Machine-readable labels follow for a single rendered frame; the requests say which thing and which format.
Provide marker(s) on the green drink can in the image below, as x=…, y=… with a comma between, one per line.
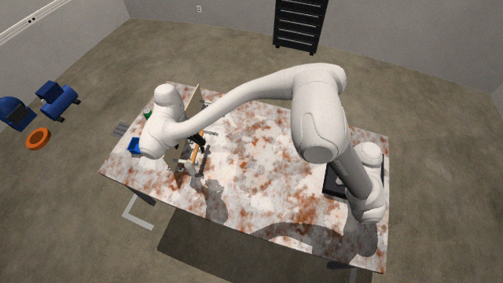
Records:
x=147, y=112

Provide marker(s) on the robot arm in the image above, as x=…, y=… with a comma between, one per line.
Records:
x=318, y=128

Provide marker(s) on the dark blue plastic stacking bin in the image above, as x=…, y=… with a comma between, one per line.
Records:
x=134, y=142

